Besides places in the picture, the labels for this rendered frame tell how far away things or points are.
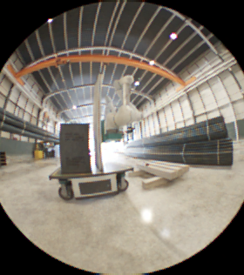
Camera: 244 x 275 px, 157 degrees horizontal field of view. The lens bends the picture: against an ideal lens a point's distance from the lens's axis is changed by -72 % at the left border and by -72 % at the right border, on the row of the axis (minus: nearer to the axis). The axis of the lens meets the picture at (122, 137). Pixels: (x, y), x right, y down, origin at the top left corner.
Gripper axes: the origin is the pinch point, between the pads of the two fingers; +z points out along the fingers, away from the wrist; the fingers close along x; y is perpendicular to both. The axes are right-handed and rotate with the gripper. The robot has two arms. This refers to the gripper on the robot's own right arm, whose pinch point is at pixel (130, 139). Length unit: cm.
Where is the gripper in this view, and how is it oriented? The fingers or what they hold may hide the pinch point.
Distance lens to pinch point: 126.3
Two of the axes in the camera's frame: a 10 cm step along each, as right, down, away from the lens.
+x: 4.4, -1.4, -8.9
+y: -8.9, 0.1, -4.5
